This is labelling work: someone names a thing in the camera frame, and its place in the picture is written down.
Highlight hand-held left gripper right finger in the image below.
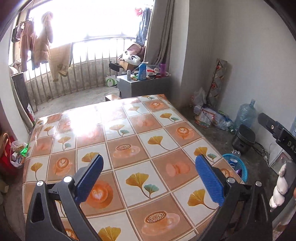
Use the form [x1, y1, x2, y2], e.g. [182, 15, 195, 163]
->
[195, 154, 274, 241]

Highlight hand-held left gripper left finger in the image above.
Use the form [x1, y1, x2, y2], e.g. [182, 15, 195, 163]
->
[25, 154, 104, 241]

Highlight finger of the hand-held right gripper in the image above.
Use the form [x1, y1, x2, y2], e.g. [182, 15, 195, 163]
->
[258, 113, 288, 142]

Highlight blue plastic basket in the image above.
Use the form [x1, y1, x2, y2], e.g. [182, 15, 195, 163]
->
[222, 153, 248, 182]

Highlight person's right hand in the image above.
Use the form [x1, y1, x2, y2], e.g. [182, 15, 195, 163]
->
[269, 160, 290, 208]

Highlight white flat floor item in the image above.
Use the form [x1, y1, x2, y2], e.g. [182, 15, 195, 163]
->
[268, 141, 293, 175]

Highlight large blue water jug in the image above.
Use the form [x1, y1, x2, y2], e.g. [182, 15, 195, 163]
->
[233, 99, 257, 133]

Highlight black rice cooker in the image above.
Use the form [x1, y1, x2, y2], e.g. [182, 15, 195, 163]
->
[232, 124, 256, 156]

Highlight leaf and coffee print tablecloth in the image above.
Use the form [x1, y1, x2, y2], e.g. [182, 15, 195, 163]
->
[22, 94, 245, 241]

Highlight pile of plastic bottles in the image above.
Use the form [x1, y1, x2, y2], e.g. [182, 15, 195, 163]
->
[194, 105, 234, 132]

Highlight patterned wrapped panel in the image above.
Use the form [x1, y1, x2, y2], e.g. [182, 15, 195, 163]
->
[207, 59, 228, 110]

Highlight white bag of rubbish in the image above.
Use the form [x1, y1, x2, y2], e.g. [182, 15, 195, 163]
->
[10, 140, 29, 168]

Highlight white plastic floor bag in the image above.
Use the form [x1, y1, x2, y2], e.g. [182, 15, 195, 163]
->
[191, 88, 208, 107]

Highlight small brown stool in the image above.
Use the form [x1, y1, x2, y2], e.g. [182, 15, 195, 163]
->
[105, 94, 122, 103]

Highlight red tote bag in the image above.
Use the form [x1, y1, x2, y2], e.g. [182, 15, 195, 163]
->
[0, 133, 18, 177]

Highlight white bag with green logo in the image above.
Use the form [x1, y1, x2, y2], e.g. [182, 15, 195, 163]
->
[106, 73, 118, 88]

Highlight grey cabinet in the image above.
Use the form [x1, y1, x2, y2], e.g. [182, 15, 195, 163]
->
[117, 75, 173, 99]

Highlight metal balcony railing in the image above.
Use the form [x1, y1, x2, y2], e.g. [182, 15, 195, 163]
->
[24, 37, 137, 105]

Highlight black box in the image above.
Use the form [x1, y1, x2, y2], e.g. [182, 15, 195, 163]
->
[109, 61, 123, 72]

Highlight blue detergent bottle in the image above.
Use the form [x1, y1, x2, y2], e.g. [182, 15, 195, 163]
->
[138, 61, 149, 81]

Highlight white plastic bag on clutter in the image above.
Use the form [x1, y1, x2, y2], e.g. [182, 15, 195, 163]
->
[122, 52, 142, 66]

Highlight grey brown curtain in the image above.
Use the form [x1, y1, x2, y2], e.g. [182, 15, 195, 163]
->
[143, 0, 176, 73]

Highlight tan puffy jacket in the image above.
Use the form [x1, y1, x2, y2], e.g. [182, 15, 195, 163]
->
[35, 11, 54, 65]

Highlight pink hanging garment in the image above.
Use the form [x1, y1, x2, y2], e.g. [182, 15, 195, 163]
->
[20, 21, 37, 73]

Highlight hanging blue jeans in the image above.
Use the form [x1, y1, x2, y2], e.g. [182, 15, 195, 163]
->
[135, 7, 151, 46]

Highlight dark hanging clothes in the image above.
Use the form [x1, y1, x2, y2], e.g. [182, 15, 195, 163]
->
[11, 23, 22, 44]

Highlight black cable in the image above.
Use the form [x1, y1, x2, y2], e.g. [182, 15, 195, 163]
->
[254, 141, 271, 168]

